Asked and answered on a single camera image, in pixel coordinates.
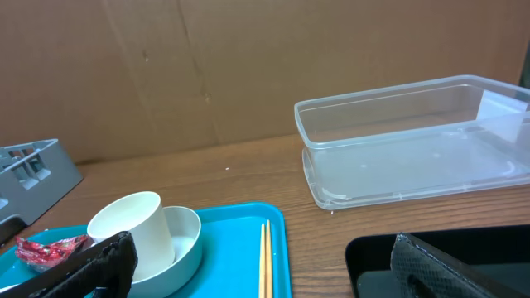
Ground wooden chopstick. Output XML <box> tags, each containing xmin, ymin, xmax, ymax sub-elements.
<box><xmin>258</xmin><ymin>224</ymin><xmax>266</xmax><ymax>298</ymax></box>
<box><xmin>265</xmin><ymin>219</ymin><xmax>273</xmax><ymax>298</ymax></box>

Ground left wooden chopstick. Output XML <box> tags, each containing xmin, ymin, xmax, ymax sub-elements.
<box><xmin>258</xmin><ymin>224</ymin><xmax>266</xmax><ymax>298</ymax></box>

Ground red foil snack wrapper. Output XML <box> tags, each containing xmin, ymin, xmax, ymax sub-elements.
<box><xmin>15</xmin><ymin>235</ymin><xmax>89</xmax><ymax>272</ymax></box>

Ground clear plastic bin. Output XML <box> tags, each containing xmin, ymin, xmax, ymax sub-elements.
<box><xmin>294</xmin><ymin>75</ymin><xmax>529</xmax><ymax>210</ymax></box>

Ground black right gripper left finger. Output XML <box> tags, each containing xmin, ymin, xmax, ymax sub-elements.
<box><xmin>1</xmin><ymin>231</ymin><xmax>138</xmax><ymax>298</ymax></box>

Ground black plastic tray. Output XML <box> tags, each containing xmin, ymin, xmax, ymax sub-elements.
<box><xmin>344</xmin><ymin>224</ymin><xmax>529</xmax><ymax>297</ymax></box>

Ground grey plastic dish rack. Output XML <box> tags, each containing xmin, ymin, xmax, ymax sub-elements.
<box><xmin>1</xmin><ymin>139</ymin><xmax>83</xmax><ymax>243</ymax></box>

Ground grey shallow bowl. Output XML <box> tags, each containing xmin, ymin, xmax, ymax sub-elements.
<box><xmin>128</xmin><ymin>206</ymin><xmax>203</xmax><ymax>298</ymax></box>

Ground right wooden chopstick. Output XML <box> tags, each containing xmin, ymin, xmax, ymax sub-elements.
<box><xmin>265</xmin><ymin>219</ymin><xmax>273</xmax><ymax>298</ymax></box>

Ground white paper cup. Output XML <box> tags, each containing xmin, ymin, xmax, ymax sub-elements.
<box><xmin>87</xmin><ymin>191</ymin><xmax>176</xmax><ymax>281</ymax></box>

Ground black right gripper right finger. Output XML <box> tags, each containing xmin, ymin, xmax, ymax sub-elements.
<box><xmin>390</xmin><ymin>233</ymin><xmax>529</xmax><ymax>298</ymax></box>

